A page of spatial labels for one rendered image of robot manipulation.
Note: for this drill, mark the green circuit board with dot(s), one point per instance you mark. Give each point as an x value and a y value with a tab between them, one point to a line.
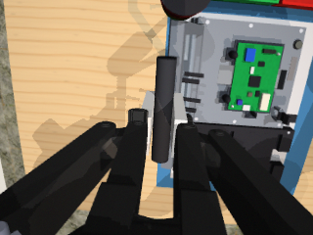
254	79

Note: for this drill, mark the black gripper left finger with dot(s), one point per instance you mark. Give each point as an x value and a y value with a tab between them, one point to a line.
42	201

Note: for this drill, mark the green bin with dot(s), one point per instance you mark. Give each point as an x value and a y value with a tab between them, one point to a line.
255	2

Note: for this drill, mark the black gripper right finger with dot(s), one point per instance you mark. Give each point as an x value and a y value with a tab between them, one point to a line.
257	201

